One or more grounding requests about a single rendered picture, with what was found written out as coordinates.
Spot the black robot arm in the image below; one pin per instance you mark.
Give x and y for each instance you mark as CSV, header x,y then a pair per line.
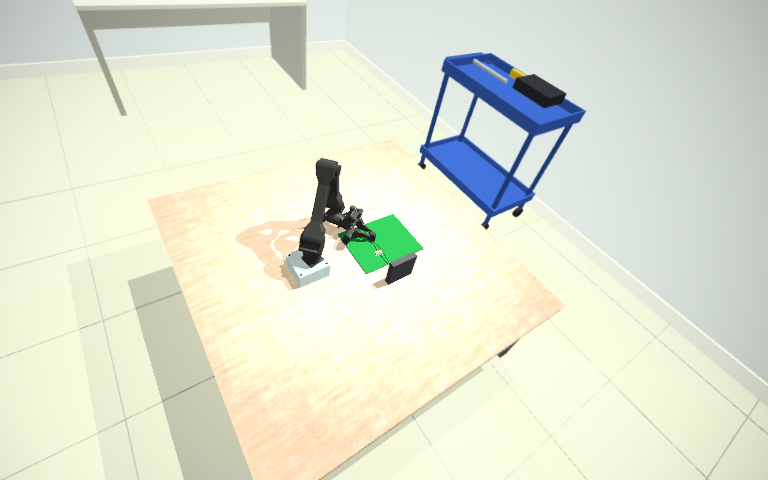
x,y
312,239

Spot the black computer fan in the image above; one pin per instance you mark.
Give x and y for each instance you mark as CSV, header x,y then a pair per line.
x,y
400,268

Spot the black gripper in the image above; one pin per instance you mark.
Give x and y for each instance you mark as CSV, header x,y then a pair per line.
x,y
353,232

